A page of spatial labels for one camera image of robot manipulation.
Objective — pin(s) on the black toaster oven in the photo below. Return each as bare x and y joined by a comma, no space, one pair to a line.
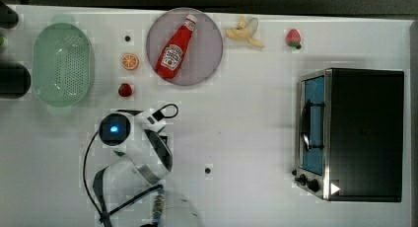
350,134

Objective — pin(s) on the black cylinder cup upper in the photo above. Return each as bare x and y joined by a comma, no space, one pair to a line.
9,19

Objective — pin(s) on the large red strawberry toy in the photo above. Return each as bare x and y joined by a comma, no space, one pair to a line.
293,39

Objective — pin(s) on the orange slice toy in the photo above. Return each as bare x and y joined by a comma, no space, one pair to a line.
130,61

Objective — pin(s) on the green colander basket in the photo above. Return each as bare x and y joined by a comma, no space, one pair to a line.
63,65

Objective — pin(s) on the green cylinder object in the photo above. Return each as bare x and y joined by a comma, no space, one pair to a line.
2,40

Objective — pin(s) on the black cylinder cup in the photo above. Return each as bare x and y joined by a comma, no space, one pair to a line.
9,19
15,80

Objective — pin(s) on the grey plate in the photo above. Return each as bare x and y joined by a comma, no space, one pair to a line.
204,52

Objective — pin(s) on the small red strawberry toy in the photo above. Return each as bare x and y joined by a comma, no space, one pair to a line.
125,90

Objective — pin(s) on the peeled banana toy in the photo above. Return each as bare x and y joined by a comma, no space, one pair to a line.
245,32

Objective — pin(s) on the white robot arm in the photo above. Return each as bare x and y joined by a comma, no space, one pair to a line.
131,191

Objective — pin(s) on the red ketchup bottle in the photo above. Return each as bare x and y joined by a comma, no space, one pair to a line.
174,52

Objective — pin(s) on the black cylinder cup lower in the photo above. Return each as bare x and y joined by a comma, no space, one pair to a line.
15,80

